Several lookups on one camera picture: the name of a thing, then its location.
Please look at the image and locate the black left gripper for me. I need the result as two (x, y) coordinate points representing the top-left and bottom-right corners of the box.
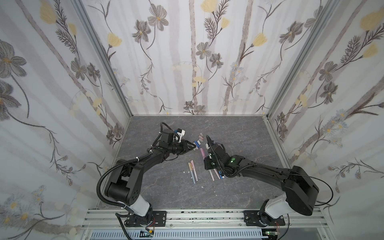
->
(167, 139), (197, 154)

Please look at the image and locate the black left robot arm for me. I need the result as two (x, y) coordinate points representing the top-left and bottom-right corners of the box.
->
(96, 129), (196, 225)

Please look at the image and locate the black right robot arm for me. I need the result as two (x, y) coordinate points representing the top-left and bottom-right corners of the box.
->
(204, 136), (320, 228)

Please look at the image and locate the beige cap blue pen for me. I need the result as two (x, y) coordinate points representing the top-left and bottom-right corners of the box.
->
(188, 163), (196, 184)

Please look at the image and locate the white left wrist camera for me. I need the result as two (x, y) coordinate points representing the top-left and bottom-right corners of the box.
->
(175, 128), (185, 143)

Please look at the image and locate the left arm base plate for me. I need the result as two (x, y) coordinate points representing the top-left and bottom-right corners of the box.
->
(123, 211), (167, 228)

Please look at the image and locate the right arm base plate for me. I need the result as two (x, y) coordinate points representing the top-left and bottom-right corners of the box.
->
(243, 210), (286, 228)

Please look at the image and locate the black corrugated left cable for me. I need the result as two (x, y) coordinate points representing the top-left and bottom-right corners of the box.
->
(95, 154), (151, 240)

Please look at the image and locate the white vented cable duct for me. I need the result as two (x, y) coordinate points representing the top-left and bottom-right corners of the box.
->
(89, 229), (268, 240)

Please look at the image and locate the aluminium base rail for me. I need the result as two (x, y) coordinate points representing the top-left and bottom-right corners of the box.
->
(81, 208), (328, 230)

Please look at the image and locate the aluminium corner post left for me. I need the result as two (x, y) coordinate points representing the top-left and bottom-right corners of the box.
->
(71, 0), (133, 119)

